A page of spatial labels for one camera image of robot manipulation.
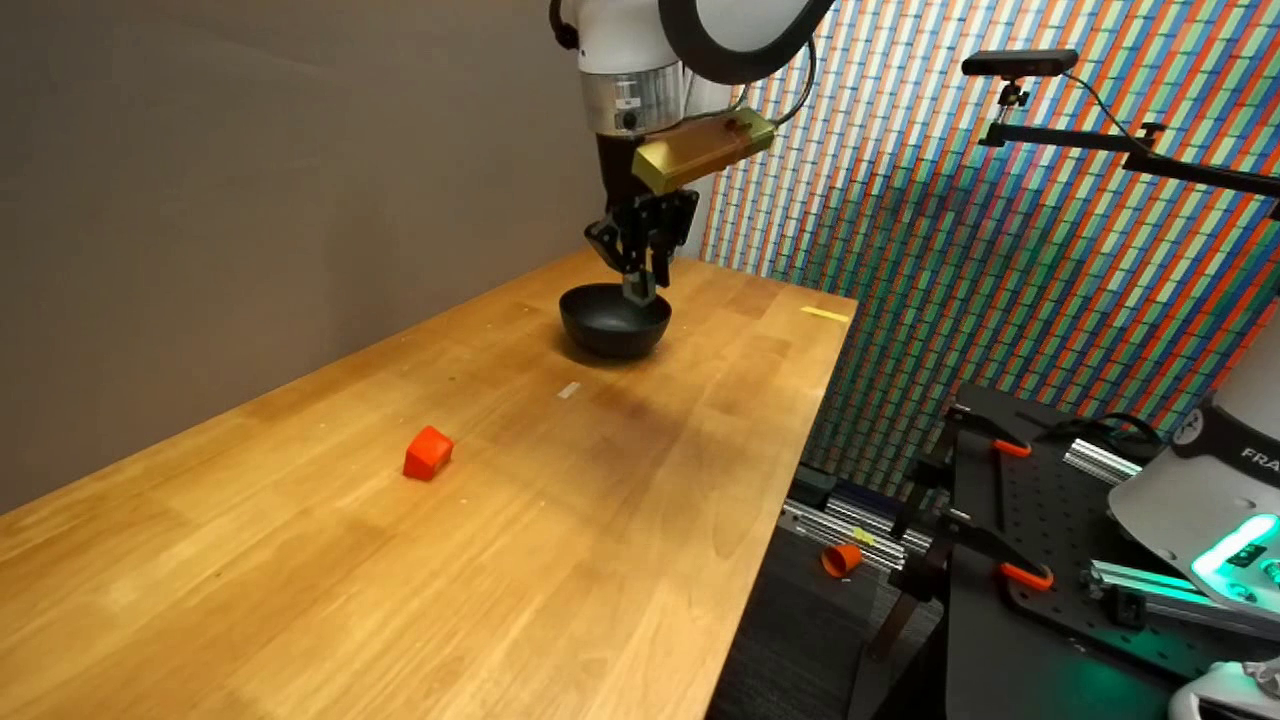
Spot pale green plastic device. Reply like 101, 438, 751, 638
1167, 657, 1280, 720

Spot black bar camera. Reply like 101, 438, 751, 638
962, 43, 1083, 82

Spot orange block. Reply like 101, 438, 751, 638
402, 423, 460, 485

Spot aluminium profile rail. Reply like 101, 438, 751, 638
1083, 557, 1280, 633
1061, 438, 1152, 490

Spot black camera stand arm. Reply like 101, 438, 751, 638
978, 71, 1280, 208

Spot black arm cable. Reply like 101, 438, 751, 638
777, 32, 826, 135

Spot black bowl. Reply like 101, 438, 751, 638
555, 282, 678, 364

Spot striped metal rail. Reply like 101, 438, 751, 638
777, 497, 942, 567

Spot grey fabric backdrop panel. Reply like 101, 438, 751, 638
0, 0, 713, 521

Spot yellowish wrist camera box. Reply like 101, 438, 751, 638
630, 107, 782, 191

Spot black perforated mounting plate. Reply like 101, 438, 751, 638
942, 380, 1280, 720

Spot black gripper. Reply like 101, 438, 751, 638
580, 132, 705, 306

